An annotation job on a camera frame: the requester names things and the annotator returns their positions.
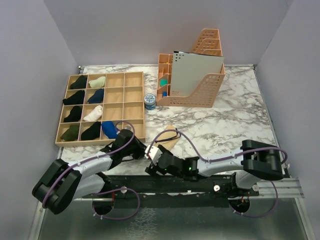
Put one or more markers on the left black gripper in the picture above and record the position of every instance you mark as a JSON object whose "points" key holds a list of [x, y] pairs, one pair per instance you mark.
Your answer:
{"points": [[140, 152]]}

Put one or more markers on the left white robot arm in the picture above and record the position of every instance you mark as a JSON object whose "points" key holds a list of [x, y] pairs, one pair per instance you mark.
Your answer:
{"points": [[65, 181]]}

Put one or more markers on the pale green rolled sock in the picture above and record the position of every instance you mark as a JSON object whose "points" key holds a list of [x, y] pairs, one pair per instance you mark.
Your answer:
{"points": [[98, 83]]}

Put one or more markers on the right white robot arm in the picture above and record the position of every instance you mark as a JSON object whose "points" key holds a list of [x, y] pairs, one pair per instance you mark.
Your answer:
{"points": [[250, 163]]}

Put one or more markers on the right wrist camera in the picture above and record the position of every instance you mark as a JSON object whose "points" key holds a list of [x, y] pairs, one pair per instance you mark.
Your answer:
{"points": [[152, 153]]}

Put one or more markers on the beige underwear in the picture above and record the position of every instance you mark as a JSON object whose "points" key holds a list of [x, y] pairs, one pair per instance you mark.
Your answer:
{"points": [[168, 140]]}

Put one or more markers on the dark green rolled sock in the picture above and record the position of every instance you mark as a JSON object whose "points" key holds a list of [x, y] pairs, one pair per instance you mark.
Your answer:
{"points": [[71, 134]]}

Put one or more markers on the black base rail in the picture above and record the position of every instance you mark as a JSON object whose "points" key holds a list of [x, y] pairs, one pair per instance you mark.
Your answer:
{"points": [[168, 192]]}

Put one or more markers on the blue boxer underwear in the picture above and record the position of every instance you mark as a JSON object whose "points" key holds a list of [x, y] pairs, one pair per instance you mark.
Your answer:
{"points": [[109, 129]]}

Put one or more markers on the black rolled sock bottom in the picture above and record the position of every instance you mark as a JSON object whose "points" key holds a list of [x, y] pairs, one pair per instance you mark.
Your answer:
{"points": [[92, 133]]}

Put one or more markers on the navy rolled sock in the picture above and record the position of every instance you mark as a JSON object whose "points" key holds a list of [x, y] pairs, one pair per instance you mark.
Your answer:
{"points": [[97, 97]]}

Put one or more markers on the black rolled sock top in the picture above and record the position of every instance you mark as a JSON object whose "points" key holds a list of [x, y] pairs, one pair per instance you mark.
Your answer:
{"points": [[80, 83]]}

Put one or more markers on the aluminium extrusion rail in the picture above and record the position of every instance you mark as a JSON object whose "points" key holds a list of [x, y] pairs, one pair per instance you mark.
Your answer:
{"points": [[287, 188]]}

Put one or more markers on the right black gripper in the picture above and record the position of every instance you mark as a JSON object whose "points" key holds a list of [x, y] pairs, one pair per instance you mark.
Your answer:
{"points": [[152, 169]]}

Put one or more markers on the peach file organizer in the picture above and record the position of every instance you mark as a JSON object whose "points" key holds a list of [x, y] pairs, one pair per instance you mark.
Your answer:
{"points": [[207, 43]]}

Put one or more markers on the wooden compartment tray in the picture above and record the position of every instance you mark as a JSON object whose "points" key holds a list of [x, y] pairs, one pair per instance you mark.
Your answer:
{"points": [[122, 104]]}

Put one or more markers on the grey white folder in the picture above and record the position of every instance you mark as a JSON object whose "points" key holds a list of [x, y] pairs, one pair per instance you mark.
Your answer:
{"points": [[189, 69]]}

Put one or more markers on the blue patterned round tin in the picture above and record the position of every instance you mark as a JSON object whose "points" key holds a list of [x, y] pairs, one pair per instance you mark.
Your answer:
{"points": [[150, 101]]}

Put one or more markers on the white rolled sock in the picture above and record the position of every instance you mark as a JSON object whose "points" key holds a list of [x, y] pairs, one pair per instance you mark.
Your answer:
{"points": [[94, 115]]}

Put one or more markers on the black rolled sock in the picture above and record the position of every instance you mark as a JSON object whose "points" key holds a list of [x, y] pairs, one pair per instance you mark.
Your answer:
{"points": [[76, 99], [92, 133], [71, 114], [80, 83]]}

